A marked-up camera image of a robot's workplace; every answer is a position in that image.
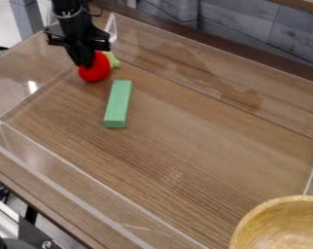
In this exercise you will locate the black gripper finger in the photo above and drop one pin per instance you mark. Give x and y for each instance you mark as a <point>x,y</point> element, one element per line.
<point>80,53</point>

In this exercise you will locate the wooden bowl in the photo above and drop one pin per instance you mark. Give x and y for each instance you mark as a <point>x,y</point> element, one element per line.
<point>278,224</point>

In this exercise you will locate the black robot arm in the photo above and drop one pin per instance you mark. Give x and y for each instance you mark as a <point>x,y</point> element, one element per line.
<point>72,14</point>

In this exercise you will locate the red plush fruit green leaf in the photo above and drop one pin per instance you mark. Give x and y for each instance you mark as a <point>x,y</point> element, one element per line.
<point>104,63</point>

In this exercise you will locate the green rectangular block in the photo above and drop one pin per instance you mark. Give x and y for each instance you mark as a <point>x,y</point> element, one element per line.
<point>115,117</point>

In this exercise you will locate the clear acrylic tray enclosure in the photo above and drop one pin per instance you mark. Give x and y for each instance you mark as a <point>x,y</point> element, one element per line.
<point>218,139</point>

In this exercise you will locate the black metal bracket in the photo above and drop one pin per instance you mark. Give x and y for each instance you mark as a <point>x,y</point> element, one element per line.
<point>34,237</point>

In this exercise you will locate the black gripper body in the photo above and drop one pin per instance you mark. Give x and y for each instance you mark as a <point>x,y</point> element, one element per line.
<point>91,37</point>

